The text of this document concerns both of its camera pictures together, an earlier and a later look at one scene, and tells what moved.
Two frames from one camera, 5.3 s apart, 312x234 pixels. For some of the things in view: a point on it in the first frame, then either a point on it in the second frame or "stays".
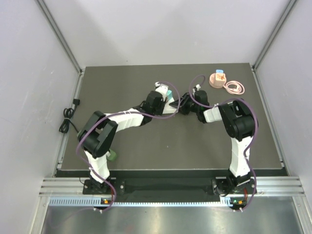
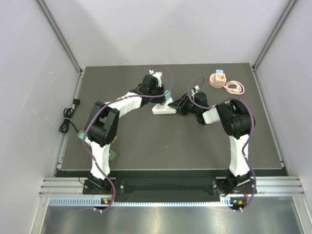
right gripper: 183,102 stays
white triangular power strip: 168,109 stays
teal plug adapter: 169,94 stays
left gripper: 162,103 → 159,99
